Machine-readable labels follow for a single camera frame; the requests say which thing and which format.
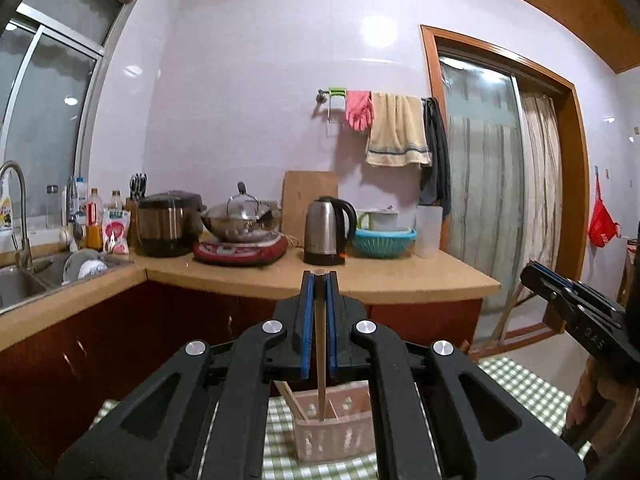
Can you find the person's right hand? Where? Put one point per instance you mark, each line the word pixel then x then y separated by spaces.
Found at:
pixel 585 400

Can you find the metal towel rail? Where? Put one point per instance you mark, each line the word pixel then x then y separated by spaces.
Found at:
pixel 322 95

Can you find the wooden stick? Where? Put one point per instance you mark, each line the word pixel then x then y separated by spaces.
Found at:
pixel 500 317

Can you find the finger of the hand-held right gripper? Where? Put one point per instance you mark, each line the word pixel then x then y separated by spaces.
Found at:
pixel 575 286
pixel 555 296

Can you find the beige towel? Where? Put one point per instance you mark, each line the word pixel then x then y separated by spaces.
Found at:
pixel 395 130

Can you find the teal plastic colander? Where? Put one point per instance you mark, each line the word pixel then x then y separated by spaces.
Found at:
pixel 382 245

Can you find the orange sauce bottle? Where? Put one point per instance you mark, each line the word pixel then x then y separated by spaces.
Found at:
pixel 94 225

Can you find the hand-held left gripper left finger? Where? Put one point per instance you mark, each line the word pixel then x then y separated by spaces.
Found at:
pixel 307 320

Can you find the steel kitchen sink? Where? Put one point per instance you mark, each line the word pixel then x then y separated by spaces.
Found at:
pixel 25 282

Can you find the red plastic bag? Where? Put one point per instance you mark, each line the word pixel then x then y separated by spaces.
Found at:
pixel 602 220

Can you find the wooden frame sliding glass door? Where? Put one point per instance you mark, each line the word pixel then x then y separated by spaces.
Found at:
pixel 480 185

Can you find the dark hanging cloth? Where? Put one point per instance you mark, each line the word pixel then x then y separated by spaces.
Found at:
pixel 437 160

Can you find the white orange label spray bottle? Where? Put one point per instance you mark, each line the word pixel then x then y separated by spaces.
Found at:
pixel 5 210

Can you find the wooden knife block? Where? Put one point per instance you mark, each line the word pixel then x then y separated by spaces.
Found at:
pixel 132 225

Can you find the pink perforated utensil basket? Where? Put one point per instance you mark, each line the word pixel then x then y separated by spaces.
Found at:
pixel 330 440

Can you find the translucent plastic pitcher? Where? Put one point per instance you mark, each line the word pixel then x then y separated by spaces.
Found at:
pixel 429 232

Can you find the steel kitchen faucet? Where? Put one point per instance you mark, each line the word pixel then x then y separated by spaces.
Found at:
pixel 22 230

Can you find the red kitchen counter cabinet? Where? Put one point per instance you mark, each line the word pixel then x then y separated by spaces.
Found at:
pixel 150 320

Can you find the dark rice cooker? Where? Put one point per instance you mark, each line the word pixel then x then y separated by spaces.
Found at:
pixel 165 225

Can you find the steel electric kettle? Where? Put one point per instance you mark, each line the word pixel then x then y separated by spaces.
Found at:
pixel 320 230

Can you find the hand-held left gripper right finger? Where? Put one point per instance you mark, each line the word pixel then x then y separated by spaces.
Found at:
pixel 332 320

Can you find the wooden cutting board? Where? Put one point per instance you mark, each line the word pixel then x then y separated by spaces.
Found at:
pixel 307 185

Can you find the striped beige curtain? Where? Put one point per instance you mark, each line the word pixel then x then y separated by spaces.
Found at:
pixel 542 185

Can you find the aluminium frame window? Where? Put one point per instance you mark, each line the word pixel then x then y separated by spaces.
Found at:
pixel 55 85

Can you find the steel wok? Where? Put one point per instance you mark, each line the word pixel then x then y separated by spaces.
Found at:
pixel 235 230

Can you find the red induction cooker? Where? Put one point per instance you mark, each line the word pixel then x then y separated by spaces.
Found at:
pixel 240 252

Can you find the green checked tablecloth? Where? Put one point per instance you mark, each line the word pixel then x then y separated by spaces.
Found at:
pixel 525 385

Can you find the white enamel pot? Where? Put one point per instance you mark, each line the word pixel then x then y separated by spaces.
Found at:
pixel 382 220

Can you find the green clip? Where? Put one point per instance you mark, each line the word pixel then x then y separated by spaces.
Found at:
pixel 336 92

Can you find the white blue cap bottle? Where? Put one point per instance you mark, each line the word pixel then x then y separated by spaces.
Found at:
pixel 76 202

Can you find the white dishes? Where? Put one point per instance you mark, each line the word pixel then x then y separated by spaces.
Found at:
pixel 85 267

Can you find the pink rubber gloves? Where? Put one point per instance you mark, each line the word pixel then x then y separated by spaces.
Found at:
pixel 358 110

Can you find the light wooden chopstick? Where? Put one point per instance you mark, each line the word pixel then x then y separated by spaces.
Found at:
pixel 320 395
pixel 295 402

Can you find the glass wok lid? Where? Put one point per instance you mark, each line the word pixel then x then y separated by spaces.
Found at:
pixel 244 207

